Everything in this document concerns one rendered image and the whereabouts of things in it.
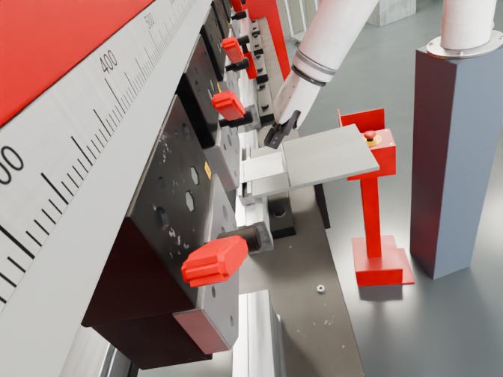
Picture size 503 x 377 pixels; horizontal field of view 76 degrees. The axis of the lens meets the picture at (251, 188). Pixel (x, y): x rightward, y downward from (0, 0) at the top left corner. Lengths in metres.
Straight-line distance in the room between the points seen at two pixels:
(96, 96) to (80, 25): 0.04
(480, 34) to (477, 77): 0.11
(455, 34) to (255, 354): 0.95
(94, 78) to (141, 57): 0.07
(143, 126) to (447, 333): 1.51
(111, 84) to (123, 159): 0.04
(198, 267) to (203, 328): 0.09
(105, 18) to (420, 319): 1.56
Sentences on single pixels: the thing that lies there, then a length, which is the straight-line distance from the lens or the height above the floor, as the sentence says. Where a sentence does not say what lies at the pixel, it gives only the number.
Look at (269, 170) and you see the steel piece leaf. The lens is 0.74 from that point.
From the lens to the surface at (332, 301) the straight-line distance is 0.64.
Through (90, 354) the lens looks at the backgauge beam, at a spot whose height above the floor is 0.99.
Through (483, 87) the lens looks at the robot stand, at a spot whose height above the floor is 0.90.
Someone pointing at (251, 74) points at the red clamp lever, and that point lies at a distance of 0.81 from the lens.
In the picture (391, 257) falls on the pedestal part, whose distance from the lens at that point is 1.64.
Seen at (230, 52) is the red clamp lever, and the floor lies 1.29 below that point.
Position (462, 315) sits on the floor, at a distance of 1.66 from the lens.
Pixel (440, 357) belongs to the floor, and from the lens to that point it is 1.57.
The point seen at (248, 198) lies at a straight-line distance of 0.71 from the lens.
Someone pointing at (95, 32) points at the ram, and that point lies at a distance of 0.20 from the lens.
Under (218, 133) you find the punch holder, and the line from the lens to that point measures 0.39.
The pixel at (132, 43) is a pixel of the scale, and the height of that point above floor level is 1.39.
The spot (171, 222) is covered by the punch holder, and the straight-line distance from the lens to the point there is 0.21.
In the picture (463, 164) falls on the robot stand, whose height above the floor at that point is 0.64.
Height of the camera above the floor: 1.43
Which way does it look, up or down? 37 degrees down
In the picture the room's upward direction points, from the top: 20 degrees counter-clockwise
